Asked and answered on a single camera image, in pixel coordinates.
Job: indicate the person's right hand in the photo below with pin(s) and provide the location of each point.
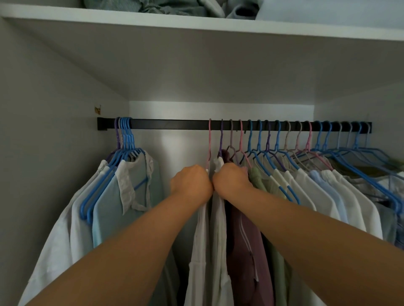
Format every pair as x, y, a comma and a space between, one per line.
232, 181

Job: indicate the person's left hand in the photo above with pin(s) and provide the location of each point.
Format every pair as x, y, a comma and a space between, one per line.
192, 184

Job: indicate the row of coloured plastic hangers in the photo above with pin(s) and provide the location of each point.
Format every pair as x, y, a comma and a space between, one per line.
124, 135

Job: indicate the row of clothes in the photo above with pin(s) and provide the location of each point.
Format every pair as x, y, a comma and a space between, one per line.
318, 195

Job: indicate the white wardrobe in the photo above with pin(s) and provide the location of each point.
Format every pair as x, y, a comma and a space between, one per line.
47, 173

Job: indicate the person's right forearm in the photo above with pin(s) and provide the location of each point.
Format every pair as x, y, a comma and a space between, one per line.
322, 252

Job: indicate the person's left forearm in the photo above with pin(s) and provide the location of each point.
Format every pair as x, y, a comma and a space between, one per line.
120, 261

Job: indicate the white wardrobe shelf board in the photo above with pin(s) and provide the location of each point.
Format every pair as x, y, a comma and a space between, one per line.
205, 69

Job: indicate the crumpled green grey clothes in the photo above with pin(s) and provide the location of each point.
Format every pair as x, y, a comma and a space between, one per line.
142, 6

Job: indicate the grey folded clothing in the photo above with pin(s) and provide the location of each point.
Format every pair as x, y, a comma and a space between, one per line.
243, 9

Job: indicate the pale blue folded quilt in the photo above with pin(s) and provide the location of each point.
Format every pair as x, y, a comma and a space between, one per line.
331, 12

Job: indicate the black closet rod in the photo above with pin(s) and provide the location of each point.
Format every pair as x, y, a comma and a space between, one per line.
173, 124

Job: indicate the small brass wall hook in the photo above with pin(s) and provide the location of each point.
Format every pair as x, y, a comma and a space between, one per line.
98, 109

